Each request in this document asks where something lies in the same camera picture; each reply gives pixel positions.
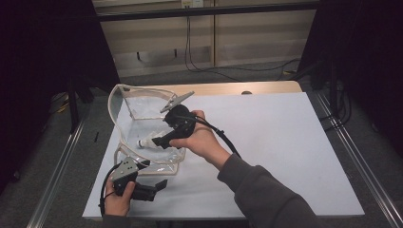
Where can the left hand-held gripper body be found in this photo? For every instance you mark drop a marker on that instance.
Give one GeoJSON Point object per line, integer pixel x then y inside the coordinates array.
{"type": "Point", "coordinates": [126, 169]}

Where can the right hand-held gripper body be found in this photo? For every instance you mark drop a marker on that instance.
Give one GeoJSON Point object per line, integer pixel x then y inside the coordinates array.
{"type": "Point", "coordinates": [183, 122]}

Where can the clear plastic bag beige trim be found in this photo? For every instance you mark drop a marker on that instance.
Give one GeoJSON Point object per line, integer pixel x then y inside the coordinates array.
{"type": "Point", "coordinates": [142, 126]}

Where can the person's right hand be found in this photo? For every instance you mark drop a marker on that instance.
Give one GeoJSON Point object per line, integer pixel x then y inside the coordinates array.
{"type": "Point", "coordinates": [202, 142]}

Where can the person's left hand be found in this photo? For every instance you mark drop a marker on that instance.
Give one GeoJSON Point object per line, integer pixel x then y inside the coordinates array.
{"type": "Point", "coordinates": [115, 205]}

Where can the small black stick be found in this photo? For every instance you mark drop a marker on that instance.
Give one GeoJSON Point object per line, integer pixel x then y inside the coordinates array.
{"type": "Point", "coordinates": [96, 136]}

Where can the dark round table grommet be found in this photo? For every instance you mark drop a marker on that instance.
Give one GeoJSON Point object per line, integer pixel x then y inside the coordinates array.
{"type": "Point", "coordinates": [246, 92]}

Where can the black metal stand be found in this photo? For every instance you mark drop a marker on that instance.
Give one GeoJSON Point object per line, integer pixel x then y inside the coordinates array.
{"type": "Point", "coordinates": [73, 107]}

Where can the white table cover sheet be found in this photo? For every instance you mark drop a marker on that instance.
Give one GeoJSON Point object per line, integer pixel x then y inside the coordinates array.
{"type": "Point", "coordinates": [269, 120]}

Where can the black horizontal metal bar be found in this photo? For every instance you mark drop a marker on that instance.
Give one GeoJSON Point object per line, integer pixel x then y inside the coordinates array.
{"type": "Point", "coordinates": [202, 12]}

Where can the black curtain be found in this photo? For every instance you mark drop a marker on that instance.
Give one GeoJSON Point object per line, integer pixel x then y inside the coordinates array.
{"type": "Point", "coordinates": [38, 63]}
{"type": "Point", "coordinates": [374, 63]}

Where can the aluminium floor rail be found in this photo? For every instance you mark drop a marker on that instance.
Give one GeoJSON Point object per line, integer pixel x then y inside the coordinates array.
{"type": "Point", "coordinates": [57, 174]}
{"type": "Point", "coordinates": [358, 158]}

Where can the small black wall bracket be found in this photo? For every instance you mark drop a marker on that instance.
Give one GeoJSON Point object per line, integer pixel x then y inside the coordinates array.
{"type": "Point", "coordinates": [175, 53]}
{"type": "Point", "coordinates": [138, 56]}

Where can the white wall socket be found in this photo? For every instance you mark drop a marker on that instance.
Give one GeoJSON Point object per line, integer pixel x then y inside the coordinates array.
{"type": "Point", "coordinates": [192, 3]}

